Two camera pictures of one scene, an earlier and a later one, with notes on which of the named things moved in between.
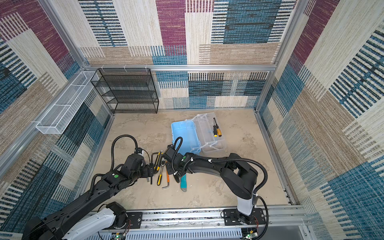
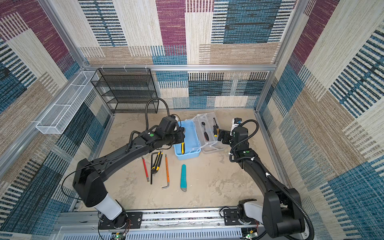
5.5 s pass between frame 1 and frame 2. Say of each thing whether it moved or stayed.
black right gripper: moved
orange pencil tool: stayed
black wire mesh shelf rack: stayed
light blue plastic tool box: stayed
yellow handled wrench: moved
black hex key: stayed
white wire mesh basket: stayed
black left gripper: moved
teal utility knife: stayed
